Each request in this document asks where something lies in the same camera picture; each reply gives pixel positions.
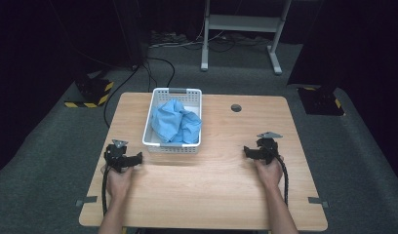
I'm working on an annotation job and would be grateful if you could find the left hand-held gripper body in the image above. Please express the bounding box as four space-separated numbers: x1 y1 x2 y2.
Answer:
103 138 131 174

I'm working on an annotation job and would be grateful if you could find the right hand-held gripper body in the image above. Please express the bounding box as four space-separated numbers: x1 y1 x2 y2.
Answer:
256 131 284 166

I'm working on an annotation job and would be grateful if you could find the person's left hand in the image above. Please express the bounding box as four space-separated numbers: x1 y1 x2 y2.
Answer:
105 165 135 201

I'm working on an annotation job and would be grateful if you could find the person's right hand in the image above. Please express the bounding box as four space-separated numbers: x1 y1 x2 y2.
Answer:
254 157 284 190

